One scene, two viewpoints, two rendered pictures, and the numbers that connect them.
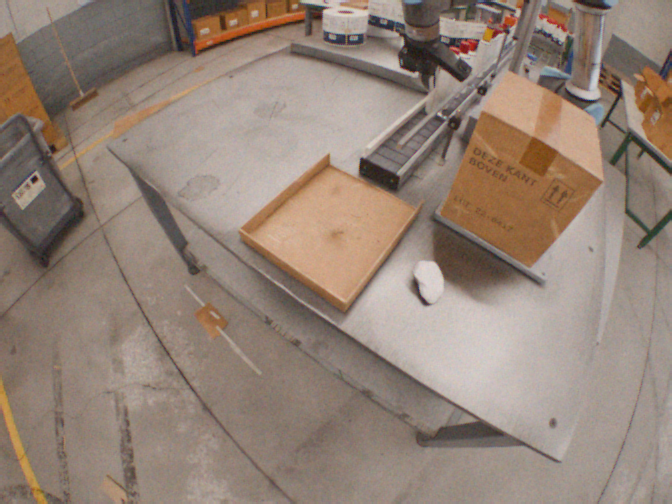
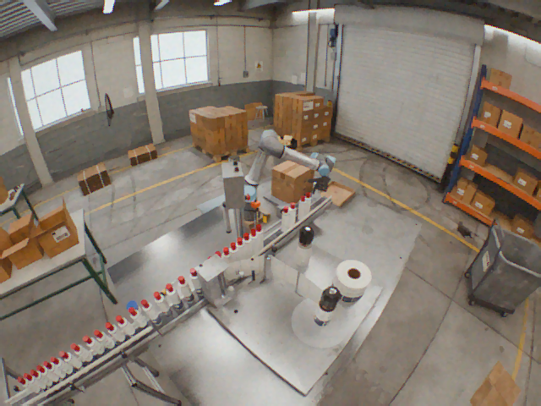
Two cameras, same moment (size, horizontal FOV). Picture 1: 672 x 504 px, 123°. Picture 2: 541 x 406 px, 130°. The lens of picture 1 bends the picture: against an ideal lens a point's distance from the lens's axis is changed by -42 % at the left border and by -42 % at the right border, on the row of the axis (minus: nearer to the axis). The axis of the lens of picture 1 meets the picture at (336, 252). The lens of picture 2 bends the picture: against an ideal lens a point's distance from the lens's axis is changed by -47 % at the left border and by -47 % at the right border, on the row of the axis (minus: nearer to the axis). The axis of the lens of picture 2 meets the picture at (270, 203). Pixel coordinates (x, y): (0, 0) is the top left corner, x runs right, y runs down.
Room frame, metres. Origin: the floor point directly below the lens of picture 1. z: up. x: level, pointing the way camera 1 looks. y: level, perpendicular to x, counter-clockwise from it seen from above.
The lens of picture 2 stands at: (2.30, -0.30, 2.02)
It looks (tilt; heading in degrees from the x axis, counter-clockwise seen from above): 36 degrees down; 190
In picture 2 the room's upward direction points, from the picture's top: 1 degrees clockwise
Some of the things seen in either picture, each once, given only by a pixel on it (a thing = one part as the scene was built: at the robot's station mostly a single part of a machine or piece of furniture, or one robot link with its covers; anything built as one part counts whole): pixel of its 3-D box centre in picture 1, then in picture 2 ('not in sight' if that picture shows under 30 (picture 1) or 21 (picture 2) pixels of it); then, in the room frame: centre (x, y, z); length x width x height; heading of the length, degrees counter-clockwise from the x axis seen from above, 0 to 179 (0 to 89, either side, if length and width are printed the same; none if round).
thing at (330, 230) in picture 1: (335, 218); (336, 192); (0.41, 0.01, 0.85); 0.30 x 0.26 x 0.04; 147
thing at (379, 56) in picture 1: (395, 43); (303, 302); (1.60, -0.23, 0.86); 0.80 x 0.67 x 0.05; 147
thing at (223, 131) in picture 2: not in sight; (217, 130); (-2.31, -2.25, 0.45); 1.20 x 0.84 x 0.89; 51
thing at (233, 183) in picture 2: not in sight; (233, 184); (1.29, -0.66, 1.38); 0.17 x 0.10 x 0.19; 22
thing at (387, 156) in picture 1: (473, 79); (260, 250); (1.25, -0.53, 0.86); 1.65 x 0.08 x 0.04; 147
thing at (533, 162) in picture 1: (524, 162); (292, 180); (0.51, -0.40, 0.99); 0.30 x 0.24 x 0.27; 148
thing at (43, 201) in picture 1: (18, 182); (505, 271); (0.96, 2.12, 0.48); 0.89 x 0.63 x 0.96; 68
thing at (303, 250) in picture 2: not in sight; (304, 248); (1.34, -0.26, 1.03); 0.09 x 0.09 x 0.30
